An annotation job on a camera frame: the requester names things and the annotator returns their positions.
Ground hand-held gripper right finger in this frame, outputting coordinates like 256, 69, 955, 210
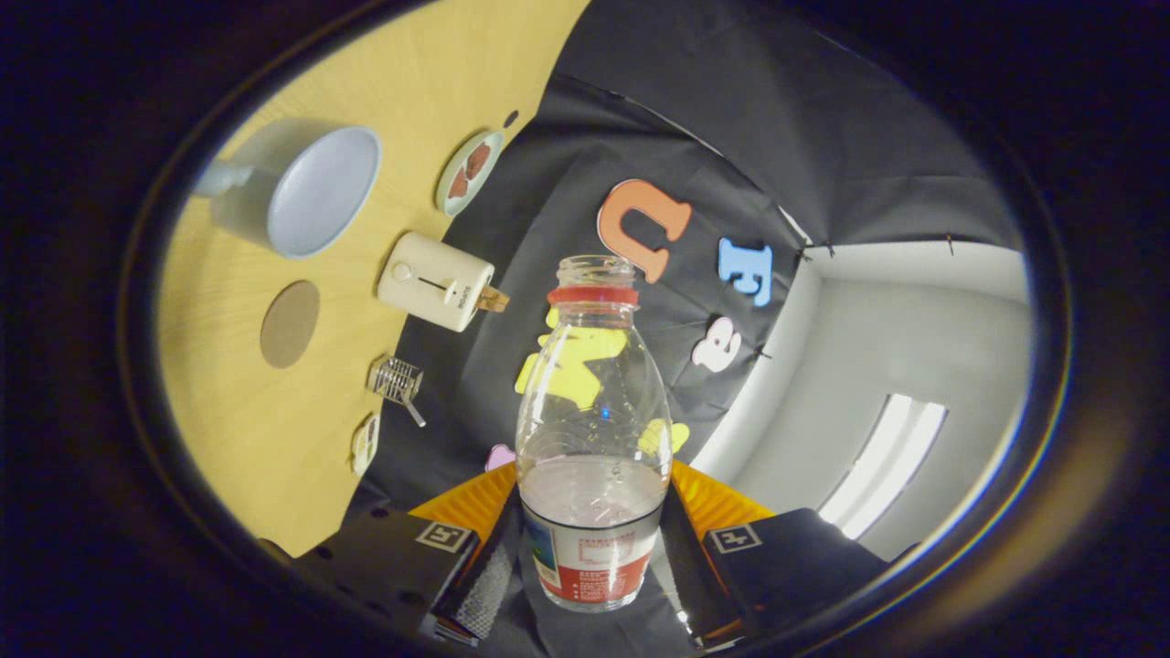
663, 460, 920, 645

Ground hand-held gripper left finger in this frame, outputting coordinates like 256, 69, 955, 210
261, 460, 522, 645

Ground clear plastic juice bottle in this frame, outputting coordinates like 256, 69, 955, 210
515, 255, 675, 613

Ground round brown coaster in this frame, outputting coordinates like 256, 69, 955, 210
260, 280, 322, 369

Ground white cup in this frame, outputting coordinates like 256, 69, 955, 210
194, 117, 382, 260

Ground white divided condiment dish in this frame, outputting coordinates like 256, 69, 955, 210
351, 413, 381, 476

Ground long ceiling light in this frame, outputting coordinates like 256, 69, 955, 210
816, 393, 949, 540

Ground wooden table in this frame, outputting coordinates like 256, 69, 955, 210
155, 0, 593, 558

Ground white toaster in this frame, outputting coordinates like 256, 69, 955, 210
377, 231, 495, 334

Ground brown food pieces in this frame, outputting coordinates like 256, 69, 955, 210
448, 142, 492, 200

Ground pale green plate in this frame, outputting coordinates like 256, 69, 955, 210
435, 130, 505, 217

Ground black backdrop cloth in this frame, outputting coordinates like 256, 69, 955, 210
347, 0, 1020, 513

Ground small metal wire basket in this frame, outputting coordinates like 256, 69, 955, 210
367, 355, 428, 429

